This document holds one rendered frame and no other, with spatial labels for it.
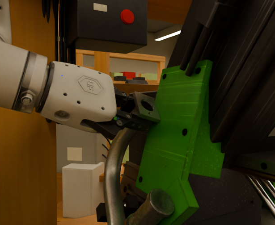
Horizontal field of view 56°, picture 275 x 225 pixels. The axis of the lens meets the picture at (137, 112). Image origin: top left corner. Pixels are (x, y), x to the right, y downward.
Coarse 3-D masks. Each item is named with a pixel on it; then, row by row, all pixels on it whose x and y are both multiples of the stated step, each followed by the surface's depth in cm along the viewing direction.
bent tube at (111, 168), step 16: (144, 96) 45; (144, 112) 41; (128, 128) 45; (112, 144) 47; (128, 144) 48; (112, 160) 47; (112, 176) 46; (112, 192) 44; (112, 208) 42; (112, 224) 40
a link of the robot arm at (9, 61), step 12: (0, 48) 32; (12, 48) 33; (0, 60) 31; (12, 60) 32; (24, 60) 33; (0, 72) 31; (12, 72) 32; (0, 84) 31; (12, 84) 32; (0, 96) 32; (12, 96) 32
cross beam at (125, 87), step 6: (114, 84) 79; (120, 84) 80; (126, 84) 81; (132, 84) 82; (138, 84) 83; (144, 84) 84; (150, 84) 85; (120, 90) 80; (126, 90) 81; (132, 90) 82; (138, 90) 83; (144, 90) 84; (150, 90) 85; (156, 90) 86
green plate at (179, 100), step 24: (168, 72) 44; (168, 96) 42; (192, 96) 36; (168, 120) 40; (192, 120) 35; (168, 144) 39; (192, 144) 35; (216, 144) 39; (144, 168) 43; (168, 168) 37; (192, 168) 37; (216, 168) 39
